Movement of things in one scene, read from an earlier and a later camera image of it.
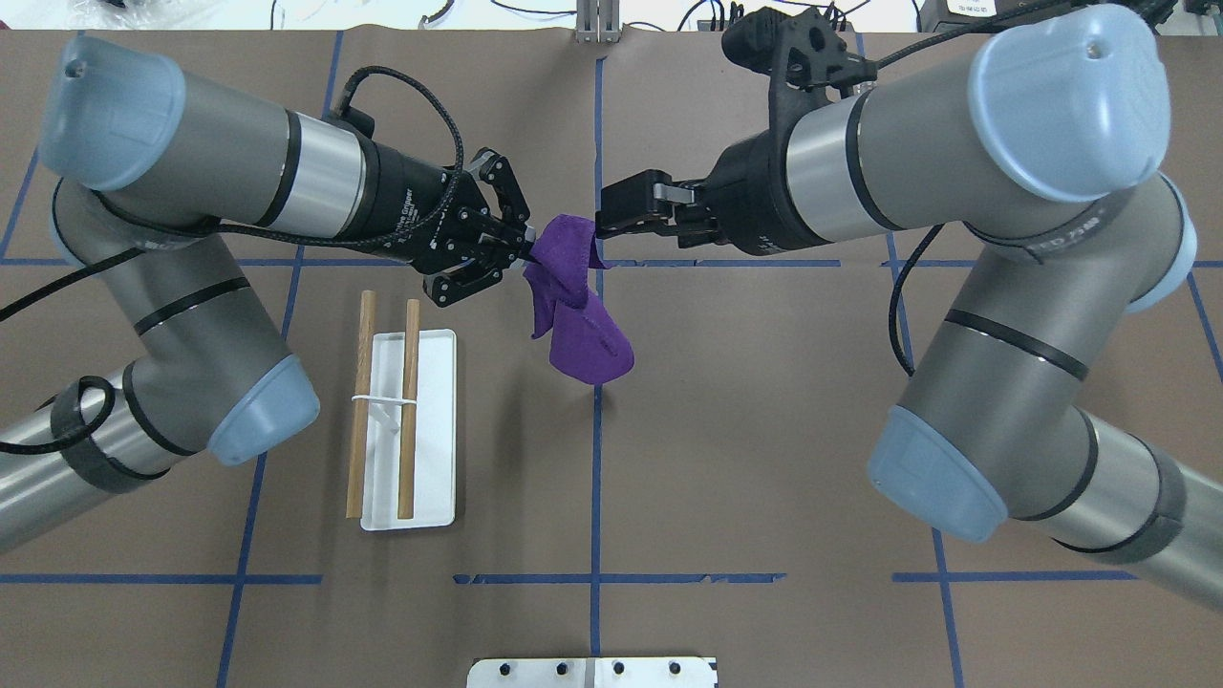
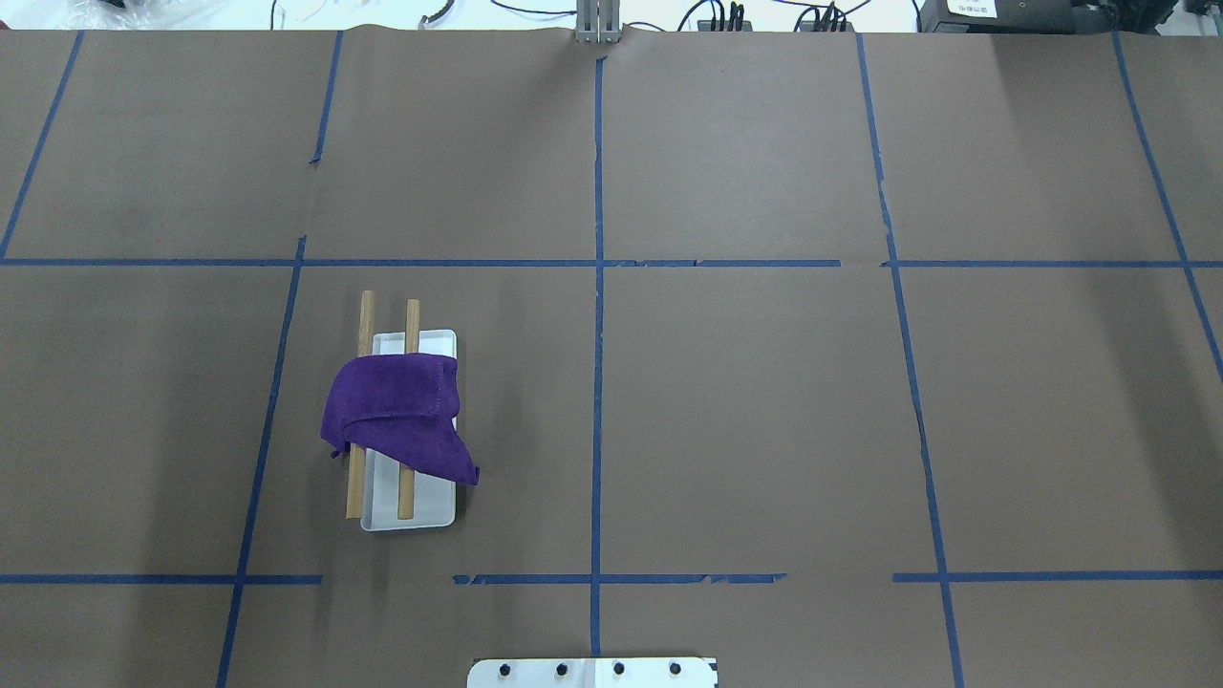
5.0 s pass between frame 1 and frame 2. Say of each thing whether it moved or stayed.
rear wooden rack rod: stayed
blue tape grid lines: stayed
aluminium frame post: stayed
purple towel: moved
